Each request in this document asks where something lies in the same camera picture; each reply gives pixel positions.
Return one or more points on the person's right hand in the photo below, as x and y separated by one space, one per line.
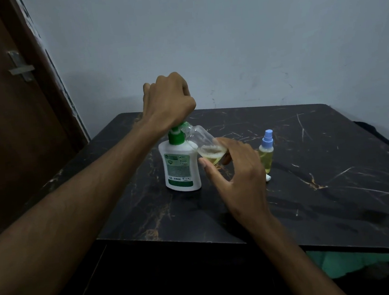
247 185

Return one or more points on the person's left hand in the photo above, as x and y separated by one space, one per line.
168 102

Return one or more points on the white spray cap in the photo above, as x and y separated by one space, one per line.
268 177

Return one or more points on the blue spray cap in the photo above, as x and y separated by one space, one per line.
267 142

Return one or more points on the small clear bottle white cap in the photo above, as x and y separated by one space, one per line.
202 140

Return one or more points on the white green hand sanitizer bottle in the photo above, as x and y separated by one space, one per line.
180 174

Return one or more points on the person's right forearm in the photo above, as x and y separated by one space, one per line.
299 262

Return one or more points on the person's left forearm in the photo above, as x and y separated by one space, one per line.
61 218

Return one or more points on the green cloth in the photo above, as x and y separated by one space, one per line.
357 260

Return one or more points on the metal door latch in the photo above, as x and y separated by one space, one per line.
21 69

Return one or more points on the brown wooden door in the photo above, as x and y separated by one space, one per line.
10 134

